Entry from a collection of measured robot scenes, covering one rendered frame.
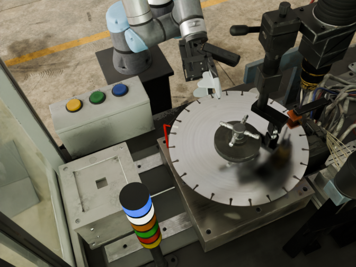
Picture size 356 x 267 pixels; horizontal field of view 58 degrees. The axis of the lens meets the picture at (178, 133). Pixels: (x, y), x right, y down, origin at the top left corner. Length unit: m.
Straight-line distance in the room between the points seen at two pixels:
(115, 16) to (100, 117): 0.37
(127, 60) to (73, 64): 1.38
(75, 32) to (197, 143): 2.22
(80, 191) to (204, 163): 0.31
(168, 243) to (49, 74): 1.91
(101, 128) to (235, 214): 0.46
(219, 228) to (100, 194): 0.29
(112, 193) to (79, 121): 0.25
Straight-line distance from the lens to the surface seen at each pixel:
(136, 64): 1.23
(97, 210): 0.78
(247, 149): 0.76
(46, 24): 3.08
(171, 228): 0.89
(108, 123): 0.97
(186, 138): 0.79
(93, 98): 0.98
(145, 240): 0.61
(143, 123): 1.02
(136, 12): 1.00
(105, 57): 1.35
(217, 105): 0.85
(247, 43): 2.57
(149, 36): 1.02
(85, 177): 0.84
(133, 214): 0.50
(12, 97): 0.73
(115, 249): 0.89
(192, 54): 0.95
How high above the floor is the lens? 1.59
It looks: 54 degrees down
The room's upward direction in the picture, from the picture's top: 6 degrees counter-clockwise
